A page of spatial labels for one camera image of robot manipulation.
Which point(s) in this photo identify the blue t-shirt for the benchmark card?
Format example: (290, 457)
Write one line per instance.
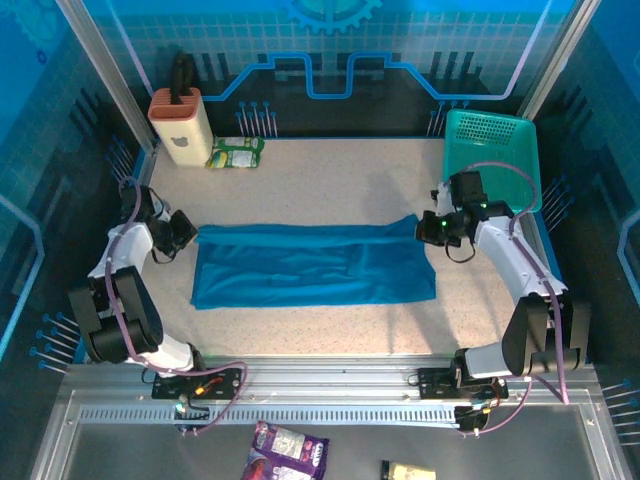
(310, 270)

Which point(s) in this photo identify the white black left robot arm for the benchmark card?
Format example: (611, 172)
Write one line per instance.
(145, 310)

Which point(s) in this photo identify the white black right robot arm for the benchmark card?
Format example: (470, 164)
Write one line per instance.
(525, 330)

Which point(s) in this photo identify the green snack packet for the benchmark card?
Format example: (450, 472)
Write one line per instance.
(235, 159)

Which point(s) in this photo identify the teal plastic basket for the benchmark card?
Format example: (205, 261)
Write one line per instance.
(490, 145)

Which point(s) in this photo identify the beige knife block orange top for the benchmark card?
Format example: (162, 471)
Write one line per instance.
(182, 135)

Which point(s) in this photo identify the purple snack packet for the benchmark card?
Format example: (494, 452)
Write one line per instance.
(285, 450)

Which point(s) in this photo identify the pale yellow snack packet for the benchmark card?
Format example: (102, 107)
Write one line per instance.
(407, 471)

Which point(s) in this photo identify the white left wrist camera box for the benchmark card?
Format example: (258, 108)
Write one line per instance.
(159, 207)

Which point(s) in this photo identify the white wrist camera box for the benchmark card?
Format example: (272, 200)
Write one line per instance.
(159, 207)
(442, 200)

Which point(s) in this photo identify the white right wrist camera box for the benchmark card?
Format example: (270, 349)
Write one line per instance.
(442, 200)

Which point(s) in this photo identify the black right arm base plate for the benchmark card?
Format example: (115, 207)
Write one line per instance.
(440, 382)

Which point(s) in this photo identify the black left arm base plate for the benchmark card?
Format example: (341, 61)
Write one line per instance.
(170, 387)

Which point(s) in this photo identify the aluminium frame post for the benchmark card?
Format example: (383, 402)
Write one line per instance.
(107, 75)
(555, 65)

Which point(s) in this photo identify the aluminium frame rail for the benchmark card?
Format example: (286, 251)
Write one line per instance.
(325, 382)

